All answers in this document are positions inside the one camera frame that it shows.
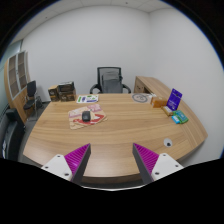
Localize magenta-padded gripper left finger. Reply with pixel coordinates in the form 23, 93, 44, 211
40, 143, 92, 185

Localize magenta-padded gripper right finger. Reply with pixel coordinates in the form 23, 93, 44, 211
131, 143, 184, 185

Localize black computer mouse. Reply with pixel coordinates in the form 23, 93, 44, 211
81, 110, 92, 123

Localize cartoon print mouse pad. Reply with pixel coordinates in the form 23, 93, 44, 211
68, 103, 108, 130

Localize blue box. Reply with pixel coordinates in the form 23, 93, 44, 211
171, 114, 181, 125

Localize green box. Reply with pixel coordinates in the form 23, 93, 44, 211
173, 110, 190, 125

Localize small tan box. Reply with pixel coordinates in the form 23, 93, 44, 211
161, 105, 175, 117

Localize black leather armchair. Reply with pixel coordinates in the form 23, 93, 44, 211
0, 108, 26, 162

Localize orange box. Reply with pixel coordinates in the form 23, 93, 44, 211
150, 96, 169, 109

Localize purple standing card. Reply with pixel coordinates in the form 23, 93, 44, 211
165, 87, 184, 112

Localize large brown cardboard box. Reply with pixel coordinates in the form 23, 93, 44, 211
58, 89, 77, 103

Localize small brown cardboard box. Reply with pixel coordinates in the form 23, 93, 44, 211
47, 84, 61, 102

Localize white mat with round logo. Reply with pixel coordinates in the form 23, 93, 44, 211
131, 92, 154, 104

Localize white sticker sheet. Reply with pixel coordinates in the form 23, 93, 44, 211
75, 94, 100, 104

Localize black cardboard box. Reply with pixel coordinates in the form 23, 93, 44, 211
57, 80, 76, 94

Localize wooden side desk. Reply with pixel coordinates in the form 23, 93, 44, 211
133, 75, 175, 98

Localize small black chair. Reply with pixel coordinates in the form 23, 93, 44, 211
23, 80, 43, 121

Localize grey backpack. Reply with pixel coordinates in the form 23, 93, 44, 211
101, 70, 124, 94

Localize wooden shelf unit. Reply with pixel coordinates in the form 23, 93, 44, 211
3, 50, 33, 124

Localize black mesh office chair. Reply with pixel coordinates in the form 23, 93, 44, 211
89, 66, 132, 95

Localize grey round cable grommet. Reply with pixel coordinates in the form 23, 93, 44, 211
163, 137, 174, 148

